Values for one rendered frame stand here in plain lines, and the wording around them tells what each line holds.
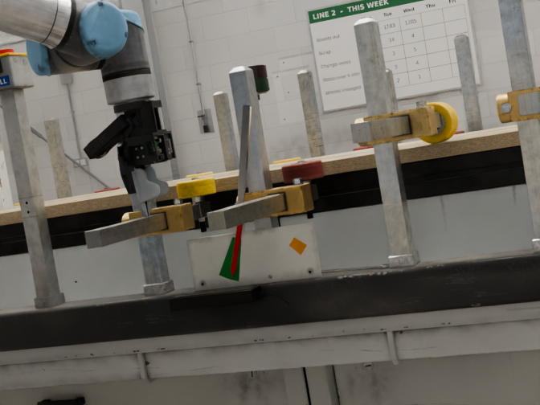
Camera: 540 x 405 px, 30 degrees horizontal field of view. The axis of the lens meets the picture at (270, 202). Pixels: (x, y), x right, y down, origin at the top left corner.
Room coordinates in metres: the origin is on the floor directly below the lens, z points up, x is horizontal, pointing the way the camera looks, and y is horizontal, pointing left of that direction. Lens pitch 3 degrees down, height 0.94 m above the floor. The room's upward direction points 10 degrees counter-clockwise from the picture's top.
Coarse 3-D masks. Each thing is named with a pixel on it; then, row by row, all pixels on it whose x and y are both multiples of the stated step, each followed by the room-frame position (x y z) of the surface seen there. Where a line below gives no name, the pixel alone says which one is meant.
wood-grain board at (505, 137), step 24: (408, 144) 2.37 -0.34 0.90; (432, 144) 1.94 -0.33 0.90; (456, 144) 1.92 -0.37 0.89; (480, 144) 1.90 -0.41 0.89; (504, 144) 1.89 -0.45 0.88; (336, 168) 2.02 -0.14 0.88; (360, 168) 2.00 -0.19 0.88; (120, 192) 2.44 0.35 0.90; (168, 192) 2.17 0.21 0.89; (0, 216) 2.34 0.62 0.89; (48, 216) 2.29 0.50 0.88
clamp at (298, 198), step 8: (304, 184) 1.83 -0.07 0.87; (248, 192) 1.88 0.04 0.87; (256, 192) 1.85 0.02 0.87; (264, 192) 1.84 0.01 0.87; (272, 192) 1.84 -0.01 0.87; (280, 192) 1.83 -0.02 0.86; (288, 192) 1.82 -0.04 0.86; (296, 192) 1.82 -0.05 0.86; (304, 192) 1.82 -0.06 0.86; (248, 200) 1.86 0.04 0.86; (288, 200) 1.83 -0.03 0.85; (296, 200) 1.82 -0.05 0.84; (304, 200) 1.82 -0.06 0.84; (312, 200) 1.85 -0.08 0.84; (288, 208) 1.83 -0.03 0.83; (296, 208) 1.82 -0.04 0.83; (304, 208) 1.82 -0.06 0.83; (312, 208) 1.85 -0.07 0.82; (272, 216) 1.84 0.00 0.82
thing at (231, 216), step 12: (312, 192) 1.96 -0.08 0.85; (240, 204) 1.68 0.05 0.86; (252, 204) 1.69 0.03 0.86; (264, 204) 1.74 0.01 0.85; (276, 204) 1.79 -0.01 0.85; (216, 216) 1.59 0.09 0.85; (228, 216) 1.60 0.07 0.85; (240, 216) 1.64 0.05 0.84; (252, 216) 1.68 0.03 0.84; (264, 216) 1.73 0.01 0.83; (216, 228) 1.59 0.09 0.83
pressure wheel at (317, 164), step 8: (304, 160) 1.97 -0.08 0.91; (320, 160) 1.96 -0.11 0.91; (288, 168) 1.94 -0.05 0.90; (296, 168) 1.94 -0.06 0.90; (304, 168) 1.93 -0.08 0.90; (312, 168) 1.94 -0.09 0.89; (320, 168) 1.95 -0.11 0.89; (288, 176) 1.95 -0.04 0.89; (296, 176) 1.94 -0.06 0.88; (304, 176) 1.93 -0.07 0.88; (312, 176) 1.94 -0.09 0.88; (320, 176) 1.95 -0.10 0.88; (312, 216) 1.97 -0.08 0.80
